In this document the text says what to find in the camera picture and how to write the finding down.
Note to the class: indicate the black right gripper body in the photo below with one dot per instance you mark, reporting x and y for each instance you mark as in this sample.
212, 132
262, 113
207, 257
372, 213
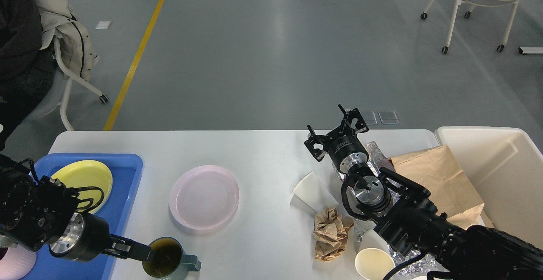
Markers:
348, 155

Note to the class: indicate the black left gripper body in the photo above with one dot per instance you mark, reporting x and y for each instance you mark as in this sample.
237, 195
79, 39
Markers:
85, 237

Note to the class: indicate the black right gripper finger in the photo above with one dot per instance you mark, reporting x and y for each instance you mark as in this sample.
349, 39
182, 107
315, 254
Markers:
352, 123
316, 144

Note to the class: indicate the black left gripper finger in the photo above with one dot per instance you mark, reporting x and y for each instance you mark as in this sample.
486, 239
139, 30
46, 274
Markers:
119, 242
143, 255

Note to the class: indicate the teal green mug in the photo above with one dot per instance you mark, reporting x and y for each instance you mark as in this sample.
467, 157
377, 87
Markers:
170, 261

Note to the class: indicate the pink plate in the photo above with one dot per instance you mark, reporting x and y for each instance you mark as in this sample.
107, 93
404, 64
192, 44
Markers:
204, 197

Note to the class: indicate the brown paper bag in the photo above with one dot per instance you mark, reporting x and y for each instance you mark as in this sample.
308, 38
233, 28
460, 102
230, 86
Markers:
437, 170

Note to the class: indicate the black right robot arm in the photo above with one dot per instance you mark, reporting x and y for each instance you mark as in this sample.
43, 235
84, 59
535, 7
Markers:
407, 219

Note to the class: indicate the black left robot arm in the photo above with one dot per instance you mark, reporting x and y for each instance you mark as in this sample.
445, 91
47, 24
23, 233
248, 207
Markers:
38, 211

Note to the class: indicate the white paper cup lying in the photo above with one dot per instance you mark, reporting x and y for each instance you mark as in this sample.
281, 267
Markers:
314, 193

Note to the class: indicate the blue plastic tray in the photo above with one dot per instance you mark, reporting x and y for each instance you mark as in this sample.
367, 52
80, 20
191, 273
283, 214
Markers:
126, 172

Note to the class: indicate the pink ribbed cup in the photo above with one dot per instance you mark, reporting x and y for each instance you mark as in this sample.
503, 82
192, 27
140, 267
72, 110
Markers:
16, 262

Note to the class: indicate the crumpled brown paper ball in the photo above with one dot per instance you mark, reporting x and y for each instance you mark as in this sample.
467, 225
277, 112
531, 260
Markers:
331, 231

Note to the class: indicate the white paper cup upright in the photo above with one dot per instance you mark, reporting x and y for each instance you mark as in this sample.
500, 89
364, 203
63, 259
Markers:
372, 257

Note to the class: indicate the white chair left background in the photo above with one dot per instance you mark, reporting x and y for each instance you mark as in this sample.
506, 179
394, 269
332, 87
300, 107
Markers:
59, 95

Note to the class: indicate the white plastic bin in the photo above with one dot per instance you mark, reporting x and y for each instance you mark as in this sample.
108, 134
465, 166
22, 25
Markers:
506, 168

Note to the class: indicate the person in dark clothes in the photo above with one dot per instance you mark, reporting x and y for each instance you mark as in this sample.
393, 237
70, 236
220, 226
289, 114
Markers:
26, 70

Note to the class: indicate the beige jacket on chair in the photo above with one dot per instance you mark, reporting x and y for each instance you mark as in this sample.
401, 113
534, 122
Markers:
77, 50

